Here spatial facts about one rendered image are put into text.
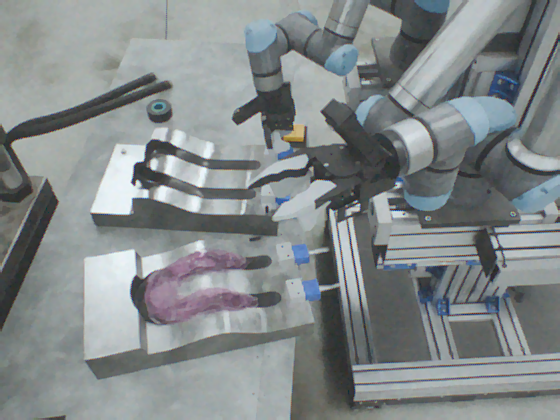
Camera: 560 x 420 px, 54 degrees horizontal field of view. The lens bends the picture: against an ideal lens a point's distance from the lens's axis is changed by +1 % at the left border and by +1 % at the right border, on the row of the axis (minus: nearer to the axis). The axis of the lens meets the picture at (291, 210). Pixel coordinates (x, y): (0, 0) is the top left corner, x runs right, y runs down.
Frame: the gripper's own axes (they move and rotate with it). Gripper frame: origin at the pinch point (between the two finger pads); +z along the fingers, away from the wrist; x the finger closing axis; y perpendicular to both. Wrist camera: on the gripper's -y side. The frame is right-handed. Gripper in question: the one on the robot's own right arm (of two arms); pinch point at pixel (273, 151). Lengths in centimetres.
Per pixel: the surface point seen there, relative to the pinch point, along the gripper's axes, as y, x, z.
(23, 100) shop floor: -165, 134, 54
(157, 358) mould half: -23, -55, 15
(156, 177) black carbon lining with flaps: -30.6, -9.5, -0.5
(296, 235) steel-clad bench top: 5.4, -15.3, 17.6
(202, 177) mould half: -19.8, -5.3, 3.7
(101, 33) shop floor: -140, 202, 48
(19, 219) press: -72, -15, 8
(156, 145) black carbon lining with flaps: -32.4, 0.7, -3.6
